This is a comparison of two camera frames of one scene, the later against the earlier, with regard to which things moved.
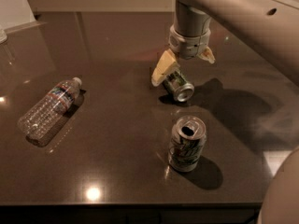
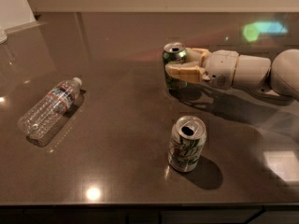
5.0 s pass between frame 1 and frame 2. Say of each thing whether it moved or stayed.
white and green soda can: stayed
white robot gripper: moved
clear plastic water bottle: stayed
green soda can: moved
